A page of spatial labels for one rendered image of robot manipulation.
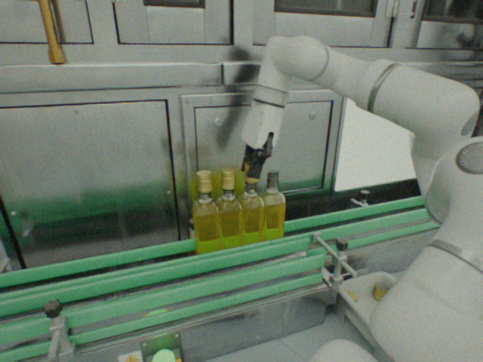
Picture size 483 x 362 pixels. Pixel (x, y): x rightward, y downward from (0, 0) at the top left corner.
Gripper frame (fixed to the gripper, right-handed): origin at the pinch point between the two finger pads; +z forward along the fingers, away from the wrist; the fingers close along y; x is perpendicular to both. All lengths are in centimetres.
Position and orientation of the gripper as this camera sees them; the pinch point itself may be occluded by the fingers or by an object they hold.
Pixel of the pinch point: (251, 167)
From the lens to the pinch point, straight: 70.5
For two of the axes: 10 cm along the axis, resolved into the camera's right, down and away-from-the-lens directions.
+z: -2.4, 9.2, 3.1
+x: 9.1, 1.1, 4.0
